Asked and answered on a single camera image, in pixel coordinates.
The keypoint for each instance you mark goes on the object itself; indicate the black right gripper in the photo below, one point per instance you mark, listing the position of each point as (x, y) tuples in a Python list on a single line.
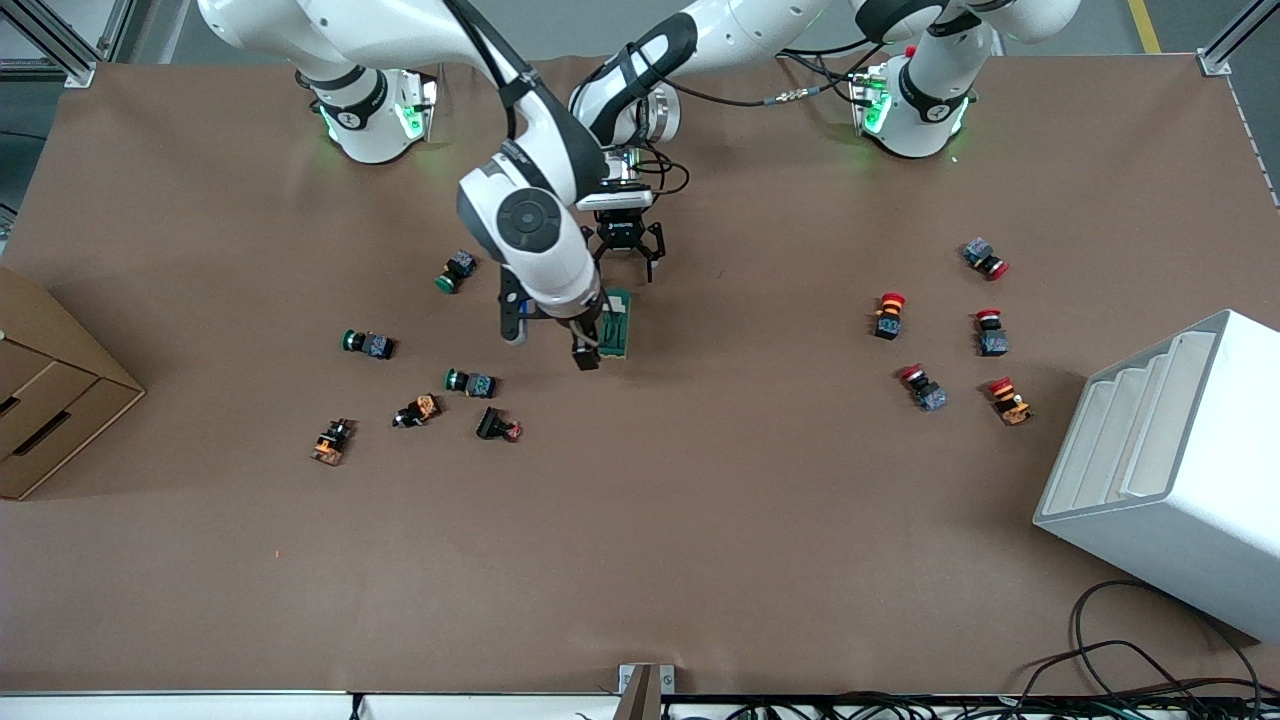
[(585, 351)]

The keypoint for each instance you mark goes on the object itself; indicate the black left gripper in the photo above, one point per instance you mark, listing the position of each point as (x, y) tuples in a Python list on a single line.
[(624, 232)]

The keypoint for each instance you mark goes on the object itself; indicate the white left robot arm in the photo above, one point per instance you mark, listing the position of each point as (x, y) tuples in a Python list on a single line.
[(740, 25)]

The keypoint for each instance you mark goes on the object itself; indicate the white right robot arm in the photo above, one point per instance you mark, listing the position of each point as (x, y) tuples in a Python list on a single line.
[(530, 220)]

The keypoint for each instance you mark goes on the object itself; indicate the red emergency button orange block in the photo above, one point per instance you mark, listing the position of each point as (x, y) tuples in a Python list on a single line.
[(889, 318), (1008, 400)]

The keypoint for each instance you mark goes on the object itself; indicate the red emergency button grey block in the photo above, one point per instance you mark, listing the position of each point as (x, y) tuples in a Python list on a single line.
[(982, 256), (925, 390), (991, 338)]

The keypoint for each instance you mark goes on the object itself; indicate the brown cardboard box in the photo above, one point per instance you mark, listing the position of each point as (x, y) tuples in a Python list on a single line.
[(50, 400)]

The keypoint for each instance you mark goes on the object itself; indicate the white slotted rack box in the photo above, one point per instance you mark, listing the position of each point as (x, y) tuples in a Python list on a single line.
[(1200, 500)]

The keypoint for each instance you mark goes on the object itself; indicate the black switch with red end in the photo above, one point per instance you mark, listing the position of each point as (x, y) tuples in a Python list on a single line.
[(493, 424)]

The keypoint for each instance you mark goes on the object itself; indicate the green push button switch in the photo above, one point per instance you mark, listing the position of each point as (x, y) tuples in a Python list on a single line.
[(458, 268), (472, 383), (372, 345)]

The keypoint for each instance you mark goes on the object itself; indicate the black selector switch orange block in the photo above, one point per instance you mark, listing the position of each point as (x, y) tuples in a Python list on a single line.
[(331, 442), (420, 409)]

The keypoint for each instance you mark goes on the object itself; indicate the grey metal bracket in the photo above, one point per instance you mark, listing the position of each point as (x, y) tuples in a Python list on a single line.
[(645, 690)]

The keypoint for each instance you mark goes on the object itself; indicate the white table edge rail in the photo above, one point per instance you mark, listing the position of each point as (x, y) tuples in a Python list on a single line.
[(200, 708)]

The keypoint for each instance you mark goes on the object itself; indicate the aluminium frame post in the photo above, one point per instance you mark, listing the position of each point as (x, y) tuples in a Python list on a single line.
[(80, 72), (1215, 62)]

